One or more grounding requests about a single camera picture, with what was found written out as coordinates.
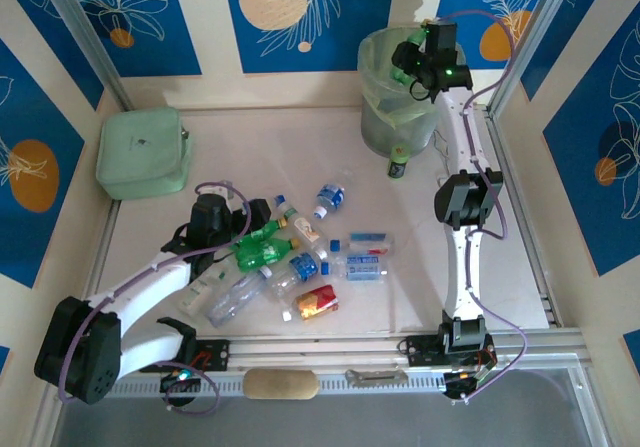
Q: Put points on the green soda bottle yellow cap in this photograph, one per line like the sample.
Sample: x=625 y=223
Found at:
x=265 y=253
x=265 y=232
x=397 y=73

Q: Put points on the clear bottle green white label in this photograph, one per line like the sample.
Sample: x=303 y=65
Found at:
x=200 y=292

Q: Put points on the tall clear ribbed water bottle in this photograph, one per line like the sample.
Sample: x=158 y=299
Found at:
x=232 y=299

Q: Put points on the clear bottle dark blue label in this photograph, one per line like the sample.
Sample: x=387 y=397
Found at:
x=331 y=196
x=303 y=265

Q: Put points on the clear bottle red blue label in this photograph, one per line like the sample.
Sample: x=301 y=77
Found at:
x=367 y=239

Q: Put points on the clear bottle pale blue label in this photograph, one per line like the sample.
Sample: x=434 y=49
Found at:
x=362 y=268

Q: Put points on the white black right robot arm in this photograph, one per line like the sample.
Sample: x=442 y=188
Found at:
x=462 y=277

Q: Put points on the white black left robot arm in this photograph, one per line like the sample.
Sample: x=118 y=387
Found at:
x=140 y=287

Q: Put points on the pale green bin liner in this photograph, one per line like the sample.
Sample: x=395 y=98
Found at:
x=372 y=62

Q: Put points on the clear plastic tongs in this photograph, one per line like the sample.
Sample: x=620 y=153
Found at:
x=439 y=142

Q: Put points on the dark jar with green lid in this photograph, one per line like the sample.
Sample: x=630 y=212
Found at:
x=398 y=164

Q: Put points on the mint green zip pouch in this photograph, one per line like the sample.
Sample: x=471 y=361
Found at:
x=140 y=152

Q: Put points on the tan foam pad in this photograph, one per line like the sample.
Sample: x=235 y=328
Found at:
x=280 y=384

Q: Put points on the perforated metal strip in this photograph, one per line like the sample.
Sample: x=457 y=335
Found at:
x=330 y=384

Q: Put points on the grey metal sheet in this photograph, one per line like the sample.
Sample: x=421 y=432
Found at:
x=320 y=422

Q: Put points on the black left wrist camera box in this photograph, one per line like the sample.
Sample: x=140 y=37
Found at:
x=210 y=212

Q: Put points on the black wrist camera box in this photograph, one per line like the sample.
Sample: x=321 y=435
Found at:
x=442 y=37
x=210 y=212

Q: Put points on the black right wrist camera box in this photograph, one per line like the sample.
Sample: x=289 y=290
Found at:
x=442 y=37

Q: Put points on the aluminium corner post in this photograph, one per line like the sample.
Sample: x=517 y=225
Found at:
x=532 y=37
x=85 y=37

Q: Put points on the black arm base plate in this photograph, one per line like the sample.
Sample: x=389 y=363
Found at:
x=420 y=352
x=215 y=354

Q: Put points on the aluminium frame rail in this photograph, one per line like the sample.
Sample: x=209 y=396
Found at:
x=310 y=352

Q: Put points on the small metal bracket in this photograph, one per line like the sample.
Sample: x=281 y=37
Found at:
x=375 y=378

